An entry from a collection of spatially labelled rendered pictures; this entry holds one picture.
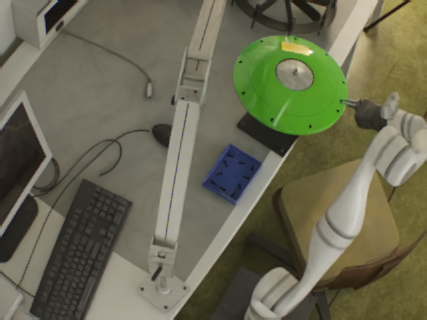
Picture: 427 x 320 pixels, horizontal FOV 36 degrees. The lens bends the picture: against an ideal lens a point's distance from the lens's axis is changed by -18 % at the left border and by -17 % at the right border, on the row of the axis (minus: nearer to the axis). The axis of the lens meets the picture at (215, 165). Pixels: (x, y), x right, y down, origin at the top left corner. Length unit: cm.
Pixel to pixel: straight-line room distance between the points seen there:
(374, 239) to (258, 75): 69
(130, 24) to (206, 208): 64
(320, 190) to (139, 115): 62
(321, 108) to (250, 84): 19
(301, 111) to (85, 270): 68
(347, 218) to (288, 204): 83
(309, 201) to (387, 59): 135
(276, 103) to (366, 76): 152
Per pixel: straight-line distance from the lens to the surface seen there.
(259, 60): 195
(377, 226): 231
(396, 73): 344
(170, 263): 157
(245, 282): 193
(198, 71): 155
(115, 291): 184
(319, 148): 309
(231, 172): 197
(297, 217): 226
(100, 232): 187
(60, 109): 207
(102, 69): 213
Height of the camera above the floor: 268
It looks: 63 degrees down
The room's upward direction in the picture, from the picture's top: 9 degrees clockwise
